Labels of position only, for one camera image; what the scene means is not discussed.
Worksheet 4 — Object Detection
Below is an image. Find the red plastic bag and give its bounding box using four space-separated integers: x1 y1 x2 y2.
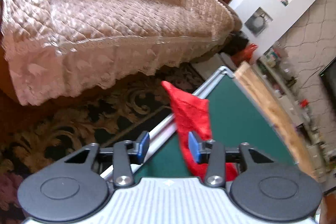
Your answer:
231 43 258 67

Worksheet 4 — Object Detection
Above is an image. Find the green mat with metal frame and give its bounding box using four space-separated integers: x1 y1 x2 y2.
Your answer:
100 65 299 183

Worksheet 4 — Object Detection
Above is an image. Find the patterned floor rug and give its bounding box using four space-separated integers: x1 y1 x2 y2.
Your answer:
1 63 203 223

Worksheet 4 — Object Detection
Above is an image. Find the black bag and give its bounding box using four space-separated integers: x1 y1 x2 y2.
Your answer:
223 31 249 56

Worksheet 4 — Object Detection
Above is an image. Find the red knit garment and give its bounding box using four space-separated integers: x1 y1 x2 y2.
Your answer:
162 81 238 184

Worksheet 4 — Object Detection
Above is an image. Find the long white tv cabinet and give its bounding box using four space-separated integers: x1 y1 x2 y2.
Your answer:
253 44 335 192

